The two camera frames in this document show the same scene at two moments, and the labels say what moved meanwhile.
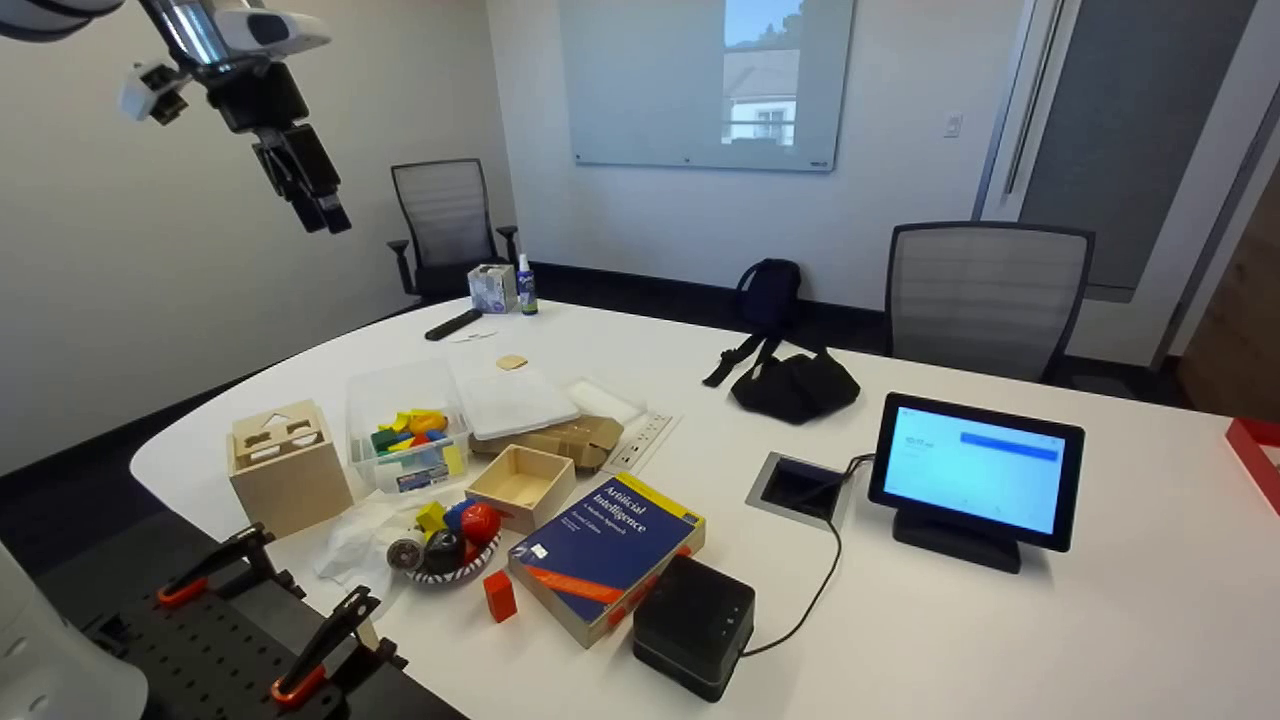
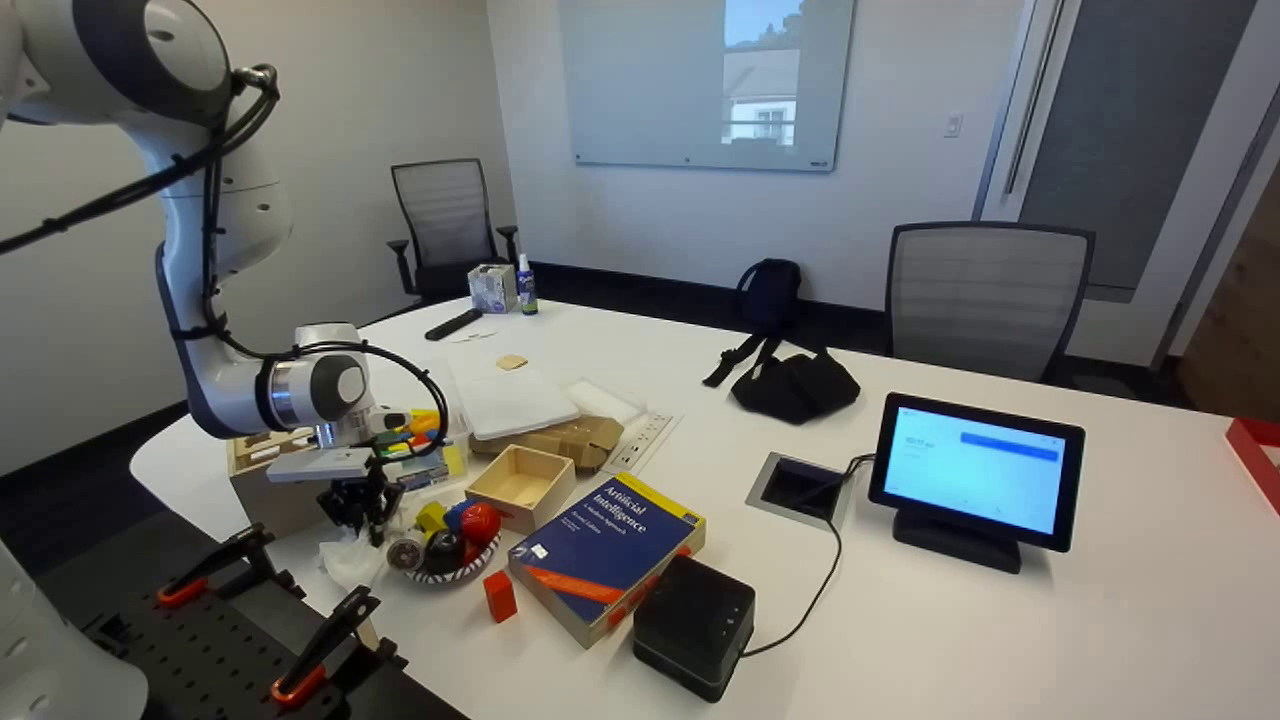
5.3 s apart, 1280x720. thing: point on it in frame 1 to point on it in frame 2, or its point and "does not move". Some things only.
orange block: x=502 y=593 does not move
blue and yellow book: x=586 y=560 does not move
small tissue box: x=495 y=285 does not move
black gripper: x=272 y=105 to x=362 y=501
